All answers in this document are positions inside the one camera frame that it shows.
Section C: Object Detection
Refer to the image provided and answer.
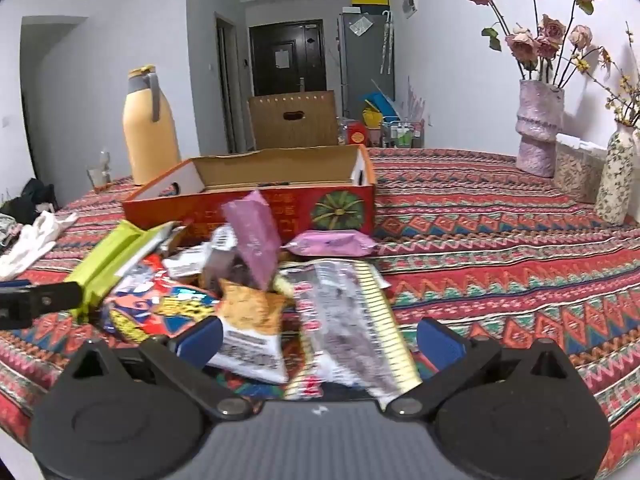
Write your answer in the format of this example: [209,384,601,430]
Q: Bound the dark door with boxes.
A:
[249,20,328,97]

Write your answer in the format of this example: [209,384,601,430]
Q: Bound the yellow bag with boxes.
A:
[362,107,383,146]

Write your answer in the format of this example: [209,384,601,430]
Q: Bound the orange cracker packet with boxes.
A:
[205,280,290,385]

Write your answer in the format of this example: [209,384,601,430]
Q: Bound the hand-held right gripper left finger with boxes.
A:
[60,316,253,422]

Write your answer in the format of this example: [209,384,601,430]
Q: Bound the clear nut container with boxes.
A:
[552,132,608,205]

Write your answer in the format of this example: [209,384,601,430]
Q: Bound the red cardboard box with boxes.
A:
[121,144,377,248]

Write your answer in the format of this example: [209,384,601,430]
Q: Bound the dried yellow flower branch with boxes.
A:
[600,20,640,128]

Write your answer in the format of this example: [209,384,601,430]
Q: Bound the dried lavender bunch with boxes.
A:
[405,77,426,121]

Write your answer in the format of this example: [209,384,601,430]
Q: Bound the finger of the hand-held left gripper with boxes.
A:
[0,282,83,331]

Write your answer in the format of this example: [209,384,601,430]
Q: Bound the pink snack packet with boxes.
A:
[282,230,377,258]
[221,190,283,291]

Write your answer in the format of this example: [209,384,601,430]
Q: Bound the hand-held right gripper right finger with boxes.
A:
[382,316,577,422]

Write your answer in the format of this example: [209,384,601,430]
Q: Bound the red and blue chip bag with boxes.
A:
[102,255,223,346]

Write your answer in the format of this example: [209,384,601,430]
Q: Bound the floral white vase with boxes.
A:
[594,125,640,226]

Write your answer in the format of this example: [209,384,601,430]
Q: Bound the red tin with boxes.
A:
[345,120,371,147]

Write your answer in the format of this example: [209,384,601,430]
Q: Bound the dried pink roses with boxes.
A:
[457,0,613,88]

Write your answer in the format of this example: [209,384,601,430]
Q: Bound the white cloth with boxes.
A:
[0,210,78,282]

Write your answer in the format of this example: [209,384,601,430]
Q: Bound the black bag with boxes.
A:
[0,177,58,221]

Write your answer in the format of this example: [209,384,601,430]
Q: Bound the yellow thermos jug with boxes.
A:
[122,65,182,186]

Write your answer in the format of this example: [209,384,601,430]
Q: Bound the white snack packet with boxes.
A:
[164,242,211,281]
[202,225,238,286]

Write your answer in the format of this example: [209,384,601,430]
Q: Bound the pink textured vase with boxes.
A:
[515,79,566,178]

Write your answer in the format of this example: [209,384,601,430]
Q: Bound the hanging umbrella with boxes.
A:
[380,10,396,75]

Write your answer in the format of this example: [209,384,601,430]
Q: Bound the blue dustpan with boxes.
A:
[360,91,401,118]

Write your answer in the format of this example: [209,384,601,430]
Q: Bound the wire rack with bottles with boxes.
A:
[382,119,426,148]

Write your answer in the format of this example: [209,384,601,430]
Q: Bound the green snack packet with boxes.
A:
[65,220,173,318]

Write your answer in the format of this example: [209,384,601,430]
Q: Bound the glass cup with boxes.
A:
[86,150,113,193]

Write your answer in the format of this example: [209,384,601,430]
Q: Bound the long purple striped packet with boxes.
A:
[282,259,423,406]

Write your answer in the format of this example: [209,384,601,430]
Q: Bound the grey refrigerator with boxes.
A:
[336,9,396,121]

